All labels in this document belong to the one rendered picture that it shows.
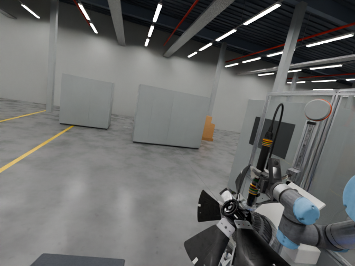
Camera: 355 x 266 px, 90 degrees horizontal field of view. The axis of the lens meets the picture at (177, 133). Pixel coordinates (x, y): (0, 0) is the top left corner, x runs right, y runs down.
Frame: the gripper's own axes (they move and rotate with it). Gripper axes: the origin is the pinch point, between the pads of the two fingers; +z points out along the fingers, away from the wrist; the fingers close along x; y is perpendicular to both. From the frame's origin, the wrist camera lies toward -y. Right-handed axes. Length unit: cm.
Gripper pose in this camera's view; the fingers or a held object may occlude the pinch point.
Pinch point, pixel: (256, 167)
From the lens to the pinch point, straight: 102.3
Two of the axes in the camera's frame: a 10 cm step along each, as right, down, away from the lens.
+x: 9.8, 1.6, 1.2
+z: -0.9, -2.1, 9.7
